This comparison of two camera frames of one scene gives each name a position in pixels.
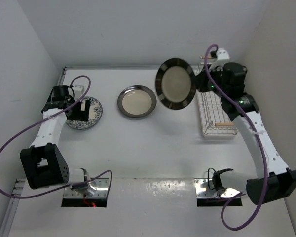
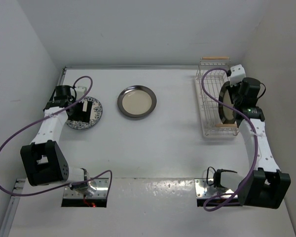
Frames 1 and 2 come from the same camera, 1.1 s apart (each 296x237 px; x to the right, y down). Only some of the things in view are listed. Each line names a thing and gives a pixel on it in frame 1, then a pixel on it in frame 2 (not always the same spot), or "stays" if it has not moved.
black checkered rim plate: x=175 y=84 → x=226 y=112
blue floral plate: x=95 y=111 stays
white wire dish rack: x=216 y=120 stays
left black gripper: x=76 y=116 stays
